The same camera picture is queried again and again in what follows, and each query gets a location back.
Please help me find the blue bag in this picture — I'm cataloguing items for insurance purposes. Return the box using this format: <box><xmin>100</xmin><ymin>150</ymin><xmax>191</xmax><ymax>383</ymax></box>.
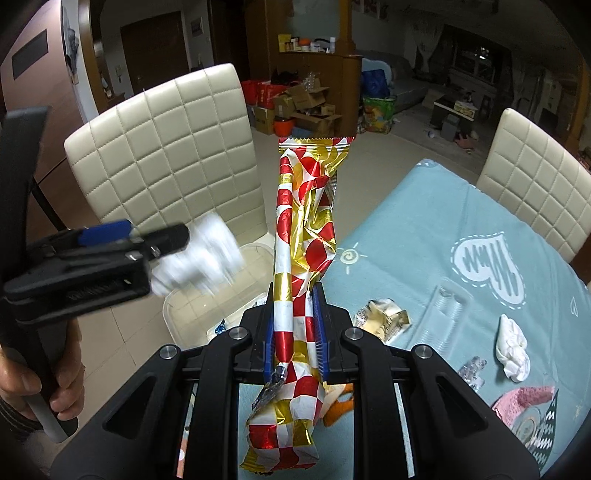
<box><xmin>361</xmin><ymin>69</ymin><xmax>391</xmax><ymax>97</ymax></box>

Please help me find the clear plastic tray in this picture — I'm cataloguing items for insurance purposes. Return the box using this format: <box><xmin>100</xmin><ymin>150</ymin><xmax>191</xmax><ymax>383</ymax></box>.
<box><xmin>406</xmin><ymin>277</ymin><xmax>477</xmax><ymax>357</ymax></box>

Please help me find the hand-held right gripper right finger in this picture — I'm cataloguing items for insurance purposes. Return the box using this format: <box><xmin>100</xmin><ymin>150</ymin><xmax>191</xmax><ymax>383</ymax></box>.
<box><xmin>311</xmin><ymin>281</ymin><xmax>541</xmax><ymax>480</ymax></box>

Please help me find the red gold checkered snack wrapper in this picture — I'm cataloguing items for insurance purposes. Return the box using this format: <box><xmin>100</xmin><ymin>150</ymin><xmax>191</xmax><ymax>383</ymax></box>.
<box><xmin>240</xmin><ymin>136</ymin><xmax>356</xmax><ymax>476</ymax></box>

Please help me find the row of jars and bottles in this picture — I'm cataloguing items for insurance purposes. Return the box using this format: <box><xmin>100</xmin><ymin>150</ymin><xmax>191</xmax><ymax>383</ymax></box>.
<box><xmin>277</xmin><ymin>33</ymin><xmax>339</xmax><ymax>54</ymax></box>

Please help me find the colourful printed bag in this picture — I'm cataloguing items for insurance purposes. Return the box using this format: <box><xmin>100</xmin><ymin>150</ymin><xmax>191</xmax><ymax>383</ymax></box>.
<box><xmin>362</xmin><ymin>95</ymin><xmax>398</xmax><ymax>136</ymax></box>

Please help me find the pile of cardboard boxes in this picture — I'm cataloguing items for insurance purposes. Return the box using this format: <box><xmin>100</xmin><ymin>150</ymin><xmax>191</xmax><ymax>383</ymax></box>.
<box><xmin>254</xmin><ymin>76</ymin><xmax>343</xmax><ymax>137</ymax></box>

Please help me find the dark coffee table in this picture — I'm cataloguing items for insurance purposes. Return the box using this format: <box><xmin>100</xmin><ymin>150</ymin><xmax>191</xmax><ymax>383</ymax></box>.
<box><xmin>431</xmin><ymin>95</ymin><xmax>479</xmax><ymax>128</ymax></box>

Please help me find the crumpled clear foil scrap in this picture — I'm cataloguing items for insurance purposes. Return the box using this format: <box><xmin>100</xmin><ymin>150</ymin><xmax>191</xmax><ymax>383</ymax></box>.
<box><xmin>457</xmin><ymin>355</ymin><xmax>488</xmax><ymax>393</ymax></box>

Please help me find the light blue printed tablecloth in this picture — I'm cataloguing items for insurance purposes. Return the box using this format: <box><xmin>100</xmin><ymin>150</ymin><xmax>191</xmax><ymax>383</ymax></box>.
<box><xmin>178</xmin><ymin>159</ymin><xmax>591</xmax><ymax>480</ymax></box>

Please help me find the wooden partition cabinet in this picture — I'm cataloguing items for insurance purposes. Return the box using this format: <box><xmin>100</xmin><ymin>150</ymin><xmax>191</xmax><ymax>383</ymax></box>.
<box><xmin>245</xmin><ymin>0</ymin><xmax>364</xmax><ymax>136</ymax></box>

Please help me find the person's left hand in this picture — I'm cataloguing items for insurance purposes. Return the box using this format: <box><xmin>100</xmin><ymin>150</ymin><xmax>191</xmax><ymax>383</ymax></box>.
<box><xmin>0</xmin><ymin>318</ymin><xmax>87</xmax><ymax>421</ymax></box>

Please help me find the clear plastic bin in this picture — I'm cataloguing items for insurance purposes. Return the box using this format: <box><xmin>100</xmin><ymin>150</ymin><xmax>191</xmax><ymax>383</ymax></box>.
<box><xmin>161</xmin><ymin>242</ymin><xmax>278</xmax><ymax>352</ymax></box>

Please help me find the white tissue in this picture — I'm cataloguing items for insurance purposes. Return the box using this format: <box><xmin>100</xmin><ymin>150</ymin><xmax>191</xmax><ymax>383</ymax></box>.
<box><xmin>494</xmin><ymin>315</ymin><xmax>532</xmax><ymax>382</ymax></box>
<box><xmin>150</xmin><ymin>212</ymin><xmax>245</xmax><ymax>297</ymax></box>

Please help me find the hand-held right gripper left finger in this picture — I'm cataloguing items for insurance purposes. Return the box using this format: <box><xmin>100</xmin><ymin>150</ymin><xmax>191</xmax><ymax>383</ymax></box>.
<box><xmin>48</xmin><ymin>284</ymin><xmax>278</xmax><ymax>480</ymax></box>

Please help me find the grey sofa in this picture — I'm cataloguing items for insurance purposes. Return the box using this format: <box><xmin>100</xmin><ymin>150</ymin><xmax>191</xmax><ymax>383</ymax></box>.
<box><xmin>388</xmin><ymin>54</ymin><xmax>441</xmax><ymax>112</ymax></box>

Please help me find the clear round plastic lid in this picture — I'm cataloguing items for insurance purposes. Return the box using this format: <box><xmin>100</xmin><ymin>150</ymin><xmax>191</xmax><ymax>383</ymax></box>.
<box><xmin>496</xmin><ymin>401</ymin><xmax>561</xmax><ymax>464</ymax></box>

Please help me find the cream quilted leather chair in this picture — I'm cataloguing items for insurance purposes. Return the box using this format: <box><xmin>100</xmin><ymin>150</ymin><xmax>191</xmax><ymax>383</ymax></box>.
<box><xmin>475</xmin><ymin>108</ymin><xmax>591</xmax><ymax>274</ymax></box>
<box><xmin>64</xmin><ymin>64</ymin><xmax>278</xmax><ymax>402</ymax></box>

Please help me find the brown wooden door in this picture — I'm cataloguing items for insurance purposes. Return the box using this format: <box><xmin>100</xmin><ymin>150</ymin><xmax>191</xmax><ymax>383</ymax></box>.
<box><xmin>120</xmin><ymin>11</ymin><xmax>188</xmax><ymax>97</ymax></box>

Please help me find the crumpled gold wrapper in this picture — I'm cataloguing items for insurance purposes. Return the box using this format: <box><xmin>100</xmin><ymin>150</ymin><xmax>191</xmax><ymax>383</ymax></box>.
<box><xmin>353</xmin><ymin>298</ymin><xmax>411</xmax><ymax>343</ymax></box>

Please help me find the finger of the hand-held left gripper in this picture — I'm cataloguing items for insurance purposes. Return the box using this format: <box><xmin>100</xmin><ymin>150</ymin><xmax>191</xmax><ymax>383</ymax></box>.
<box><xmin>28</xmin><ymin>220</ymin><xmax>136</xmax><ymax>254</ymax></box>
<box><xmin>55</xmin><ymin>224</ymin><xmax>191</xmax><ymax>268</ymax></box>

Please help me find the red box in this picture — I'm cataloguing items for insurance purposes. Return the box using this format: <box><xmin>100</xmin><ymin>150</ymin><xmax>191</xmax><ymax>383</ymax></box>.
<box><xmin>242</xmin><ymin>79</ymin><xmax>288</xmax><ymax>109</ymax></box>

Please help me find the curtained window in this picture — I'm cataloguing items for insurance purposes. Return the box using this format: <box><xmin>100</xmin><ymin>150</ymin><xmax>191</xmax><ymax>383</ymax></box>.
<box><xmin>414</xmin><ymin>22</ymin><xmax>514</xmax><ymax>80</ymax></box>

